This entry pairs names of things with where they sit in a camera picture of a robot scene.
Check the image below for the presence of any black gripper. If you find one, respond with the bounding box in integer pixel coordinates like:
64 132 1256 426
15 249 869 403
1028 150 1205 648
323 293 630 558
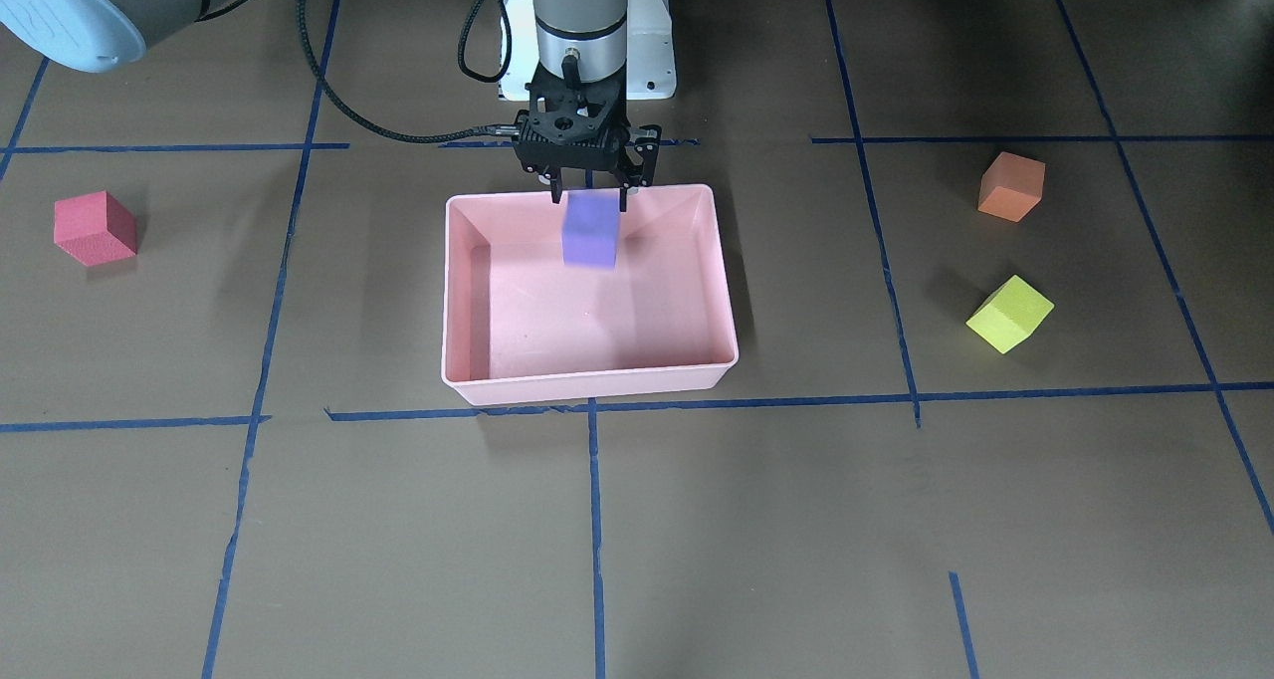
513 68 662 213

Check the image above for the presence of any purple foam block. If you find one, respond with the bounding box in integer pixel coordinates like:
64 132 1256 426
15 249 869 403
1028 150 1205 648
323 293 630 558
561 189 622 268

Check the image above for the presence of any orange foam block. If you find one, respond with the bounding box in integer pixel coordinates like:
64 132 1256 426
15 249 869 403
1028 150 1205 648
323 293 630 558
975 152 1046 224

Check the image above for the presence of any yellow foam block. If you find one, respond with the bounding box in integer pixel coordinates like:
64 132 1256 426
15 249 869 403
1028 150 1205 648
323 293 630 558
964 275 1055 355

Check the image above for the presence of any red foam block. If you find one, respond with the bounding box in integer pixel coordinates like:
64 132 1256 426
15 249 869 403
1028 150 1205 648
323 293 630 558
52 190 139 268

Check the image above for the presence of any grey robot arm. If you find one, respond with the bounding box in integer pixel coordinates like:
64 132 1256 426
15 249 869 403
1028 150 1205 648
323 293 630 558
1 0 662 203

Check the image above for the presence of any pink plastic bin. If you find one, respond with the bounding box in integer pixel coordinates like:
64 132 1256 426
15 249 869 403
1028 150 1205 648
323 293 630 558
440 183 739 406

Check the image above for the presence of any brown paper table cover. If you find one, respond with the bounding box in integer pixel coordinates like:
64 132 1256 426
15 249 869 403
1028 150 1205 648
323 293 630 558
3 0 1271 678

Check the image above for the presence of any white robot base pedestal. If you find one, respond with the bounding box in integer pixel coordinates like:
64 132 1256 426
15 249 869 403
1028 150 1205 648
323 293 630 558
497 0 678 102

